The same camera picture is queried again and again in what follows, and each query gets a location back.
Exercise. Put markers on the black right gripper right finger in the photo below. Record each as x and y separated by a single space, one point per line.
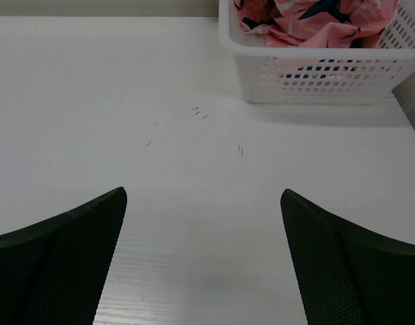
346 273

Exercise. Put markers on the white plastic basket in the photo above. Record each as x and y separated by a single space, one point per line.
287 75

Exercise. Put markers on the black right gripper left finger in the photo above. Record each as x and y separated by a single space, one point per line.
54 271

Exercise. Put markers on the pink shark print shorts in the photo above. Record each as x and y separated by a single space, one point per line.
317 24

